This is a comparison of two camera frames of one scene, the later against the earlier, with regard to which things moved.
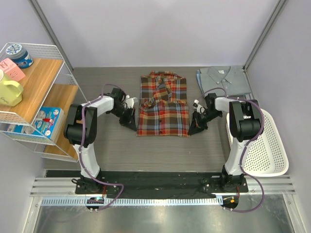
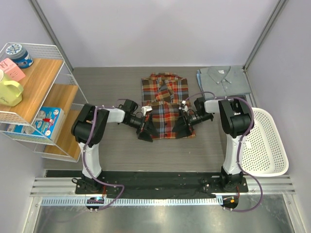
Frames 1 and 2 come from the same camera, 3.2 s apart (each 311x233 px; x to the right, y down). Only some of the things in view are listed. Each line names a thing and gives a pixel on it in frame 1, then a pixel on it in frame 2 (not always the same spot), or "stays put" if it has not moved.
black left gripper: [129, 122] -> [145, 134]
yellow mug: [10, 91] stays put
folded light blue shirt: [198, 74] stays put
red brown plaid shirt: [164, 111] stays put
